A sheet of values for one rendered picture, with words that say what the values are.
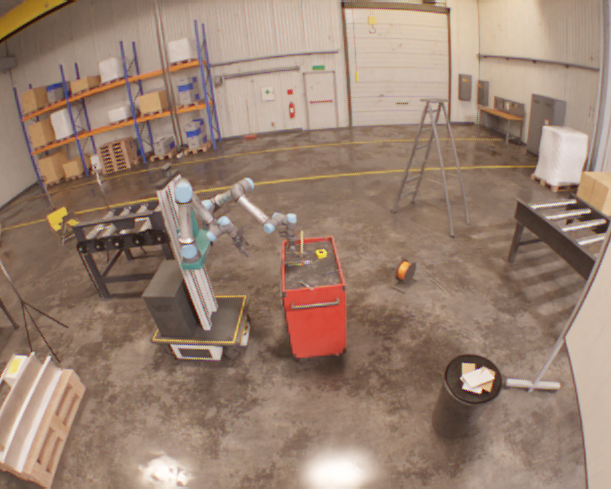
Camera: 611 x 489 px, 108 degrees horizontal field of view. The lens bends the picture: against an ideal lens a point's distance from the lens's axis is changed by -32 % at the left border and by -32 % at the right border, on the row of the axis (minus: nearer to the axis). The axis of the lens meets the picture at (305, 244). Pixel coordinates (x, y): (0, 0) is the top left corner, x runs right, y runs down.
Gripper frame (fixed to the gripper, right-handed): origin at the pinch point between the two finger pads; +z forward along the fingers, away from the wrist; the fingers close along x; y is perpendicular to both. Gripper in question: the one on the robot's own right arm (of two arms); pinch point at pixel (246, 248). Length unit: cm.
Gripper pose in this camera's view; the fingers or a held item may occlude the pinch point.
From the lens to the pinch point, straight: 240.2
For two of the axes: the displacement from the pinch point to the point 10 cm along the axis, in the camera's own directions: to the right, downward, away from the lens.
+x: 1.1, 6.2, -7.8
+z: 4.6, 6.6, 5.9
